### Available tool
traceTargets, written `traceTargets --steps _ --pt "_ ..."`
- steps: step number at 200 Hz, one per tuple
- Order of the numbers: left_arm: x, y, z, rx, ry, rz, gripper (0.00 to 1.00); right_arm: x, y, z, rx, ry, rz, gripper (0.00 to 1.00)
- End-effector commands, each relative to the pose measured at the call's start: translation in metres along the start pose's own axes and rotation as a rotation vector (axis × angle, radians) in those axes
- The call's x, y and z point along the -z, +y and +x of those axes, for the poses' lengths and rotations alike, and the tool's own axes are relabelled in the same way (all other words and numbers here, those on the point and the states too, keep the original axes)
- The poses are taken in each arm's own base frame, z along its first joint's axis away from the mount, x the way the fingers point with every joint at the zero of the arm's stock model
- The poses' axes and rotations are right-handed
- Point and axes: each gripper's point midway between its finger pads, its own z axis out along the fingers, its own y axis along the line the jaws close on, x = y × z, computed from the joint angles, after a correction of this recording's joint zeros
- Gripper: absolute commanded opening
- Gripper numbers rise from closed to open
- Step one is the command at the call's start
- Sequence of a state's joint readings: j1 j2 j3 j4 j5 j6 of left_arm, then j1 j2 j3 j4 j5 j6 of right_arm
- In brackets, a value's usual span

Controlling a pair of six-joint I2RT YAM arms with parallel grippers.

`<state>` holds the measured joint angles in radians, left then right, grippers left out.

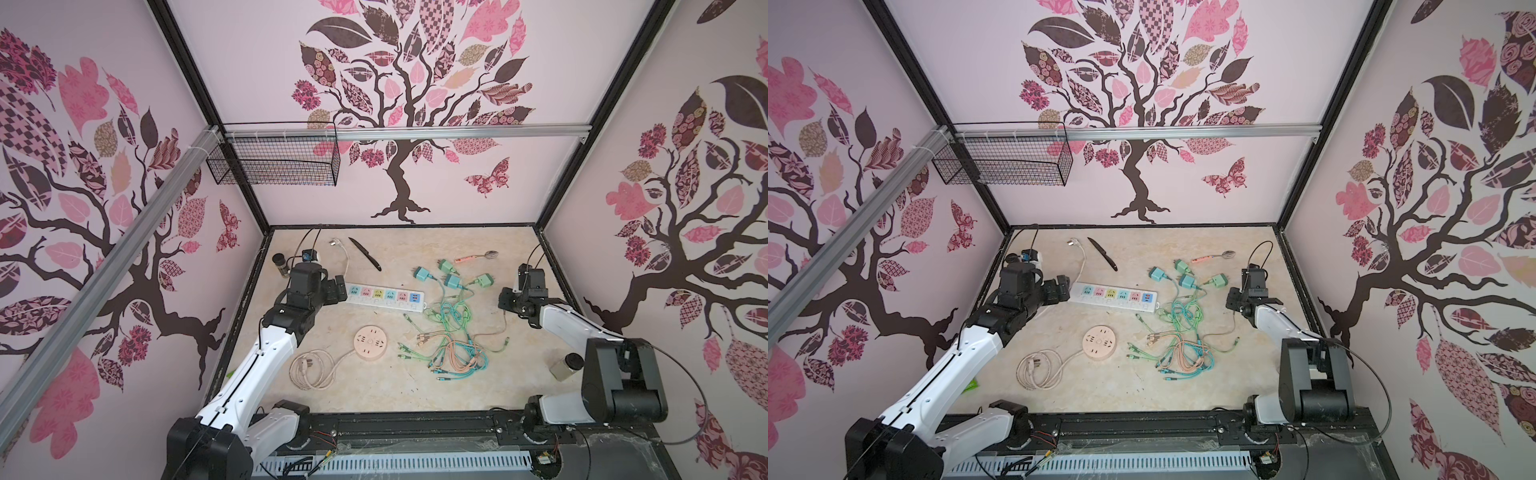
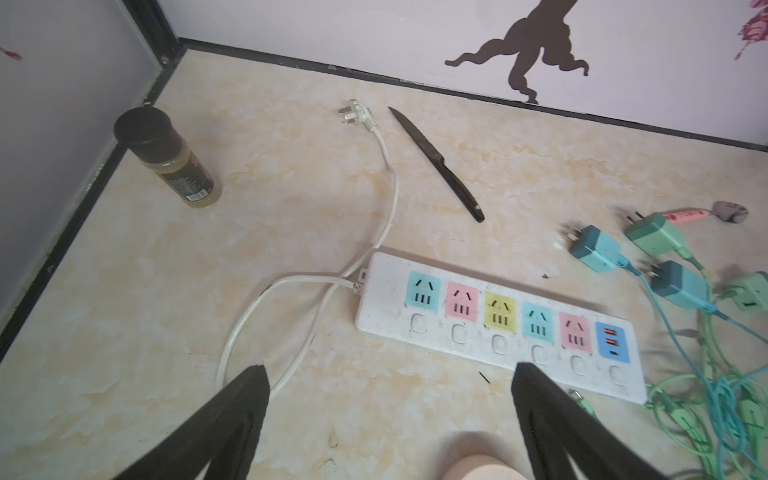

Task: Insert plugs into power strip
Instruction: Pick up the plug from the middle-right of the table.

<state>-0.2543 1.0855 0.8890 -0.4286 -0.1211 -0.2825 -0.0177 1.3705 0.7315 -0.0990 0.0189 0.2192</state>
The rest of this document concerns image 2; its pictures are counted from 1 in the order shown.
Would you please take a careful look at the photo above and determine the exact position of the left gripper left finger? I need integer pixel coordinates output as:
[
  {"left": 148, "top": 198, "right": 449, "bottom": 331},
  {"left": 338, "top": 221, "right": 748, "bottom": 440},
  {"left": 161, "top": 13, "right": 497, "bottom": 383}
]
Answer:
[{"left": 117, "top": 365, "right": 270, "bottom": 479}]

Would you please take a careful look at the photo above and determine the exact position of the pink handled spoon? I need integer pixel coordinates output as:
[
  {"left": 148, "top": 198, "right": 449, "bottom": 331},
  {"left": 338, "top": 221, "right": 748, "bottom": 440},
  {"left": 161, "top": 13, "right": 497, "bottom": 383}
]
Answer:
[{"left": 663, "top": 201, "right": 749, "bottom": 225}]

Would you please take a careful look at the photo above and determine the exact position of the white multicolour power strip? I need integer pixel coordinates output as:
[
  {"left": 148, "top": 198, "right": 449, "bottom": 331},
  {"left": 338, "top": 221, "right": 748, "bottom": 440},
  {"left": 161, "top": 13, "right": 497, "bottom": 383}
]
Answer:
[{"left": 356, "top": 252, "right": 648, "bottom": 404}]

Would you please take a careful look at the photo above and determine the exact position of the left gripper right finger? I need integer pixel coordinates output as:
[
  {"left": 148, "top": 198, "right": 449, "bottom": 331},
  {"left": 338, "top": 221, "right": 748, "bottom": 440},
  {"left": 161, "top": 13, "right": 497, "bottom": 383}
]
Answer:
[{"left": 511, "top": 362, "right": 664, "bottom": 479}]

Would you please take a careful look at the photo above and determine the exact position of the small green charger plug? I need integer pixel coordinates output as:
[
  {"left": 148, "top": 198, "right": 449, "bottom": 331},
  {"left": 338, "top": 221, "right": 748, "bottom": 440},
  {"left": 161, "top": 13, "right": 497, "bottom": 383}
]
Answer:
[{"left": 719, "top": 271, "right": 768, "bottom": 314}]

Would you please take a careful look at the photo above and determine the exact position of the black knife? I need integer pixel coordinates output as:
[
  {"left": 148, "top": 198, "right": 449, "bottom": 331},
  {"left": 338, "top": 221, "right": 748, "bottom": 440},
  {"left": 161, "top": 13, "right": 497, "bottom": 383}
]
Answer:
[{"left": 389, "top": 107, "right": 485, "bottom": 223}]

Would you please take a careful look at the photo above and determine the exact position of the round pink power strip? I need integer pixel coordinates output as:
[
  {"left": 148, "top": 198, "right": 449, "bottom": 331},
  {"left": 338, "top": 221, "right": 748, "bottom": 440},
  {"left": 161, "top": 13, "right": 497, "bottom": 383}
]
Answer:
[{"left": 441, "top": 454, "right": 525, "bottom": 480}]

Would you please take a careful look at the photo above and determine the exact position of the teal charger plug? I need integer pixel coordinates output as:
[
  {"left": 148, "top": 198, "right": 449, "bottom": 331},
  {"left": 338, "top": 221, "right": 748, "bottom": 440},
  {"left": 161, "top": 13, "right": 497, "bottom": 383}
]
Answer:
[
  {"left": 566, "top": 225, "right": 630, "bottom": 273},
  {"left": 640, "top": 260, "right": 717, "bottom": 314}
]

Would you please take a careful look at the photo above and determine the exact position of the black cap spice bottle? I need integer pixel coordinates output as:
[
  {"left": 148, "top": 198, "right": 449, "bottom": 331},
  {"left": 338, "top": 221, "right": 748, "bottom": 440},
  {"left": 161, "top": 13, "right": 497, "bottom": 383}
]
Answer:
[{"left": 113, "top": 106, "right": 222, "bottom": 208}]

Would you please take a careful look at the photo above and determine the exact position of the green teal cable tangle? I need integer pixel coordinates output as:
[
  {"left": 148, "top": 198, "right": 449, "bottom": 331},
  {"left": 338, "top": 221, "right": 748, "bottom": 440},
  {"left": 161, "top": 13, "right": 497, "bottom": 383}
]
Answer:
[{"left": 623, "top": 257, "right": 768, "bottom": 480}]

